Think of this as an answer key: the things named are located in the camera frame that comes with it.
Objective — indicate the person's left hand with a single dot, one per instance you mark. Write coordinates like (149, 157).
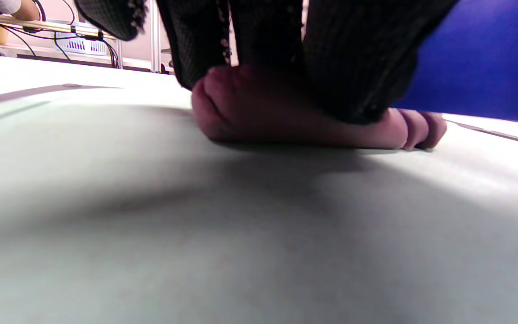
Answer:
(286, 31)

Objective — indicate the purple plasticine roll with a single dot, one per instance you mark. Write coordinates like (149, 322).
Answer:
(263, 112)

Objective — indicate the blue plastic scraper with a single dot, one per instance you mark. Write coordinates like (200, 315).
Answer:
(488, 58)

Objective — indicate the white plastic basket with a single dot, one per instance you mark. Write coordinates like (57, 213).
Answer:
(83, 46)

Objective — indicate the green cutting board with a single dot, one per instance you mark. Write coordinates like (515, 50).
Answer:
(196, 225)

